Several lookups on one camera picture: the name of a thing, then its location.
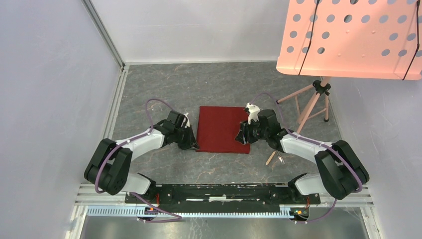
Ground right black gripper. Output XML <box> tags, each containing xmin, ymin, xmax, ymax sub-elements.
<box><xmin>234</xmin><ymin>117</ymin><xmax>269</xmax><ymax>145</ymax></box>

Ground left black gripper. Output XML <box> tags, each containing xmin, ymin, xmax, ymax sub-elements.
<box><xmin>174</xmin><ymin>124</ymin><xmax>200</xmax><ymax>150</ymax></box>

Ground dark red cloth napkin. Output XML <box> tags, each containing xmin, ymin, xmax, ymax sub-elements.
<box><xmin>197</xmin><ymin>106</ymin><xmax>250</xmax><ymax>154</ymax></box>

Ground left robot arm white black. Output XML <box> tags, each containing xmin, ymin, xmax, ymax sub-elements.
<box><xmin>84</xmin><ymin>111</ymin><xmax>199</xmax><ymax>203</ymax></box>

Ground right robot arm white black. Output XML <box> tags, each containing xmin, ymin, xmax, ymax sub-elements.
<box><xmin>235</xmin><ymin>105</ymin><xmax>370</xmax><ymax>203</ymax></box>

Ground metal fork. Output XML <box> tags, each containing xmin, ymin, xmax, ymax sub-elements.
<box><xmin>276</xmin><ymin>151</ymin><xmax>285</xmax><ymax>165</ymax></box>

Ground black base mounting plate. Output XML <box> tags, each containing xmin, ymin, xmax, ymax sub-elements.
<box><xmin>142</xmin><ymin>183</ymin><xmax>321</xmax><ymax>213</ymax></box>

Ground pink tripod stand legs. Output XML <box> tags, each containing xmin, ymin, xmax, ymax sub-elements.
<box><xmin>276</xmin><ymin>76</ymin><xmax>331</xmax><ymax>133</ymax></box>

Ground pink perforated stand tray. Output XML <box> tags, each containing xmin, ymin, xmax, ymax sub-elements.
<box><xmin>276</xmin><ymin>0</ymin><xmax>422</xmax><ymax>80</ymax></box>

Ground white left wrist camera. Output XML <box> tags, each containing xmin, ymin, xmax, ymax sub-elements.
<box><xmin>182</xmin><ymin>113</ymin><xmax>190</xmax><ymax>128</ymax></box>

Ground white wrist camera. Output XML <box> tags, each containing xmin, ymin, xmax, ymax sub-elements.
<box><xmin>182</xmin><ymin>113</ymin><xmax>190</xmax><ymax>128</ymax></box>
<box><xmin>244</xmin><ymin>103</ymin><xmax>261</xmax><ymax>124</ymax></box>

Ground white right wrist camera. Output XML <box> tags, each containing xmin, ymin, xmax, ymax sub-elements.
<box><xmin>244</xmin><ymin>103</ymin><xmax>261</xmax><ymax>124</ymax></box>

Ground wooden handled spoon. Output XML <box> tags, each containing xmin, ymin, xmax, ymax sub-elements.
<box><xmin>265</xmin><ymin>151</ymin><xmax>276</xmax><ymax>165</ymax></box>

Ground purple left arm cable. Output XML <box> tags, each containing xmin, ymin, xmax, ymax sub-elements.
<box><xmin>95</xmin><ymin>98</ymin><xmax>183</xmax><ymax>224</ymax></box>

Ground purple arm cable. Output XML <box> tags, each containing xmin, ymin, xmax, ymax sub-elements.
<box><xmin>95</xmin><ymin>98</ymin><xmax>183</xmax><ymax>224</ymax></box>
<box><xmin>249</xmin><ymin>93</ymin><xmax>364</xmax><ymax>225</ymax></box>

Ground white slotted cable duct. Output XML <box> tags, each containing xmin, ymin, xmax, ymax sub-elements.
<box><xmin>87</xmin><ymin>206</ymin><xmax>305</xmax><ymax>219</ymax></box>

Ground aluminium frame rail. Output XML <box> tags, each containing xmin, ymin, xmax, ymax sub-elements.
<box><xmin>81</xmin><ymin>0</ymin><xmax>125</xmax><ymax>69</ymax></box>

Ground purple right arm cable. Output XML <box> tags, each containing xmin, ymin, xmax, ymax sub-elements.
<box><xmin>249</xmin><ymin>93</ymin><xmax>364</xmax><ymax>225</ymax></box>

